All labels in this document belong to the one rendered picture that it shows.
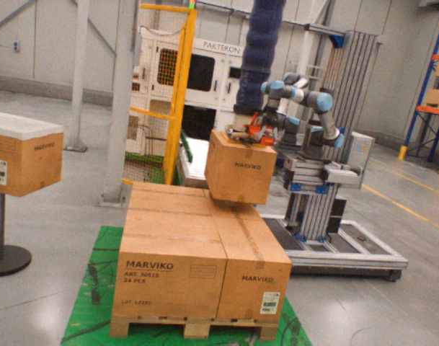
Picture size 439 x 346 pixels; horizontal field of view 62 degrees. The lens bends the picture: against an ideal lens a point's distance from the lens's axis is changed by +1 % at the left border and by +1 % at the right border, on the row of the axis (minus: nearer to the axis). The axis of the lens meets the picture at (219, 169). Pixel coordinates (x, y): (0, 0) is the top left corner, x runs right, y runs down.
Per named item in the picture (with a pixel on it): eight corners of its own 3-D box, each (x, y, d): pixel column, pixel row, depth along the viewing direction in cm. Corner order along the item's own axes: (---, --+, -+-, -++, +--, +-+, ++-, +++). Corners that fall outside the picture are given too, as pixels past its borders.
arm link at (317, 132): (313, 141, 297) (317, 125, 293) (328, 145, 288) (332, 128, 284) (305, 141, 289) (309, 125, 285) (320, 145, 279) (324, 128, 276)
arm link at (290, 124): (295, 133, 327) (298, 118, 324) (281, 130, 332) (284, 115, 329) (298, 132, 338) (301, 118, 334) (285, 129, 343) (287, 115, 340)
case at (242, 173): (203, 174, 315) (211, 129, 304) (246, 179, 323) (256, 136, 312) (213, 199, 258) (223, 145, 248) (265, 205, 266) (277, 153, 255)
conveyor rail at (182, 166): (171, 143, 546) (174, 131, 541) (175, 144, 547) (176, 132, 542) (182, 197, 328) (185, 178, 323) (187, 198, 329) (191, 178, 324)
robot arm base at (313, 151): (316, 153, 300) (319, 142, 298) (326, 158, 286) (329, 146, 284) (300, 151, 296) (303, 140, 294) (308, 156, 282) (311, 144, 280)
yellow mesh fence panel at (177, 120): (109, 187, 438) (127, 1, 385) (116, 185, 447) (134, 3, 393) (168, 209, 401) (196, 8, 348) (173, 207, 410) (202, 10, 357)
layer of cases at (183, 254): (127, 224, 316) (132, 181, 306) (237, 233, 336) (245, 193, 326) (112, 315, 203) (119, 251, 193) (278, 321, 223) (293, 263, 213)
